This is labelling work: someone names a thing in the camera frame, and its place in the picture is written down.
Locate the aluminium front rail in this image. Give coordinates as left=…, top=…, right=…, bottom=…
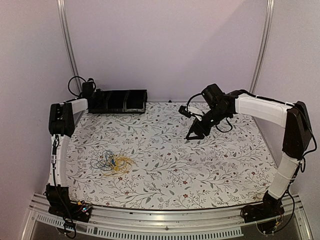
left=21, top=193, right=313, bottom=240

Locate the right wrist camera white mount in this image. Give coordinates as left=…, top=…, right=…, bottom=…
left=178, top=105, right=205, bottom=121

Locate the left aluminium corner post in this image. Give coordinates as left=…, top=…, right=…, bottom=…
left=56, top=0, right=82, bottom=81

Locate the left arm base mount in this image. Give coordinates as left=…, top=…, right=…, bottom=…
left=48, top=198, right=93, bottom=223

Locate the black compartment storage bin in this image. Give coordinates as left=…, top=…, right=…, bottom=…
left=87, top=89, right=148, bottom=114

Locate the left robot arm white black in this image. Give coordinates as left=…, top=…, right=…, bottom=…
left=45, top=76, right=96, bottom=217

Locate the yellow cable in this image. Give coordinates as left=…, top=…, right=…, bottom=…
left=102, top=154, right=138, bottom=178

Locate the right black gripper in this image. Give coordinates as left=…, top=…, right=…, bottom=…
left=185, top=106, right=230, bottom=140

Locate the floral patterned table mat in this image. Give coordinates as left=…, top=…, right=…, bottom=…
left=66, top=102, right=277, bottom=210

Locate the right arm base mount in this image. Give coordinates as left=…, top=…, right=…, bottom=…
left=240, top=199, right=285, bottom=235

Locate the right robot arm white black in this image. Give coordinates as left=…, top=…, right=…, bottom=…
left=178, top=83, right=315, bottom=218

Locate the right aluminium corner post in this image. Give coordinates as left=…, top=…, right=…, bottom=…
left=249, top=0, right=275, bottom=94

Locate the aluminium corner post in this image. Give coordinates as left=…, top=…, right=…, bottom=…
left=56, top=0, right=82, bottom=81
left=249, top=0, right=275, bottom=94

